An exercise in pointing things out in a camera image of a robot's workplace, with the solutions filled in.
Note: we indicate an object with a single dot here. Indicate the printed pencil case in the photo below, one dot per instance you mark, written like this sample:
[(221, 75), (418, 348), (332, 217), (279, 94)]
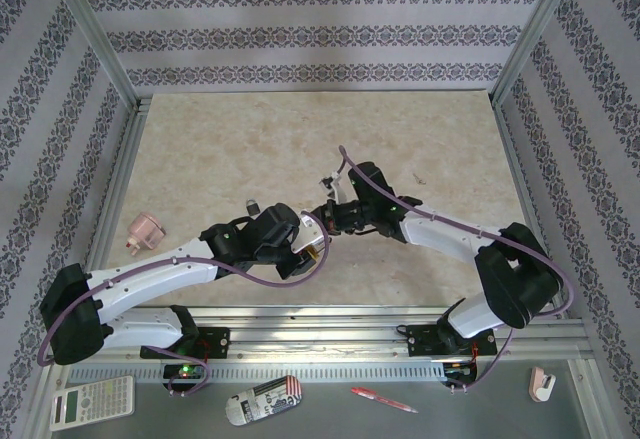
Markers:
[(265, 401)]

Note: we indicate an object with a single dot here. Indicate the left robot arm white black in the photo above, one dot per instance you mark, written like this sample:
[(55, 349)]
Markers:
[(150, 279)]

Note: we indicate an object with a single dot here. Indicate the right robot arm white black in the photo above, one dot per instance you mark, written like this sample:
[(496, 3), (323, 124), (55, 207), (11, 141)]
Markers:
[(515, 279)]

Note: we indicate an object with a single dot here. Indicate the pink plastic gadget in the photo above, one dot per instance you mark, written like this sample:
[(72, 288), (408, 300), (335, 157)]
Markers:
[(145, 231)]

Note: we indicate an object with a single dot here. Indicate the pink white stapler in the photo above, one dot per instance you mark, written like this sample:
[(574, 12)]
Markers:
[(540, 384)]

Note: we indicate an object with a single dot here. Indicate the red pen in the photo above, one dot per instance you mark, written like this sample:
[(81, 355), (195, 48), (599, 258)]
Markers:
[(382, 400)]

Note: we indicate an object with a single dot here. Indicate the small dark padlock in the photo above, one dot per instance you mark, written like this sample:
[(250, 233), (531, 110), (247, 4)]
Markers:
[(253, 209)]

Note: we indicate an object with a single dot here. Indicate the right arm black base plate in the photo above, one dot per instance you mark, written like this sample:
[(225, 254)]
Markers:
[(422, 341)]

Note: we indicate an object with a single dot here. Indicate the white scientific calculator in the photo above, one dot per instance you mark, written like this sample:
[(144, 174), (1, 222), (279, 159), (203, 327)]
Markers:
[(92, 403)]

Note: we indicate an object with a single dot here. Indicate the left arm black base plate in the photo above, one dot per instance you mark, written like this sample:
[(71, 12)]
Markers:
[(215, 341)]

